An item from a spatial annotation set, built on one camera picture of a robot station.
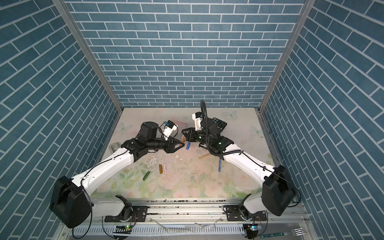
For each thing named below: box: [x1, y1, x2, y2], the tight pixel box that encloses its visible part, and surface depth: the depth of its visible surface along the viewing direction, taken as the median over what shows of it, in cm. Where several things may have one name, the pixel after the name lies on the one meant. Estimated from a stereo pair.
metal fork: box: [259, 227, 307, 239], surface depth 70 cm
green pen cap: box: [142, 171, 151, 181], surface depth 88 cm
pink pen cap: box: [162, 163, 168, 173], surface depth 91 cm
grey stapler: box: [108, 142, 121, 155], surface depth 96 cm
